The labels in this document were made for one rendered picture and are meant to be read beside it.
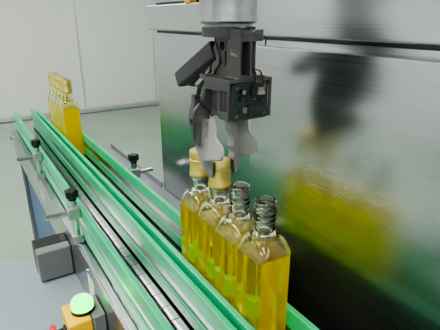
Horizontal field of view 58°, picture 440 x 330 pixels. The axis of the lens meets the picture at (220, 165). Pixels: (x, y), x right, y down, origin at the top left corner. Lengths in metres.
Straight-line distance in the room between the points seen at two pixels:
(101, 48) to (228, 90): 6.02
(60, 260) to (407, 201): 0.82
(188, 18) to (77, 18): 5.52
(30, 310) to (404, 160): 0.84
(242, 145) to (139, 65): 6.15
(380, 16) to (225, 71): 0.20
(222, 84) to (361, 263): 0.32
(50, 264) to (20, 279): 0.10
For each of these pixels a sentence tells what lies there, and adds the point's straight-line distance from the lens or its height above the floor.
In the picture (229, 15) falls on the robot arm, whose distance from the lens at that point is 0.52.
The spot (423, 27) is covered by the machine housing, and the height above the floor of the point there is 1.35.
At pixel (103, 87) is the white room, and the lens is 6.55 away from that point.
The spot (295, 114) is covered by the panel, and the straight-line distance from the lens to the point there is 0.64.
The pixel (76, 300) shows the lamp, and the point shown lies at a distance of 0.86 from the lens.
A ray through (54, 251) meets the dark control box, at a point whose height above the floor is 0.83.
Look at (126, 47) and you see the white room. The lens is 6.62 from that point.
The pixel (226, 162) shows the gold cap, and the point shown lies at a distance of 0.60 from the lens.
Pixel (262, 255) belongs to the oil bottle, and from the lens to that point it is 0.53.
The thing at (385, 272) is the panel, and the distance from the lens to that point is 0.59.
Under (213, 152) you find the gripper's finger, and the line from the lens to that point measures 0.56.
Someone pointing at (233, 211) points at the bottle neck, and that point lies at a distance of 0.57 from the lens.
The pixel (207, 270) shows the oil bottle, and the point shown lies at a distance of 0.67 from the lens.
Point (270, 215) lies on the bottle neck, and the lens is 0.52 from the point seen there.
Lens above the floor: 1.36
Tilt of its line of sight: 20 degrees down
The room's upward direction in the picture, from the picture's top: straight up
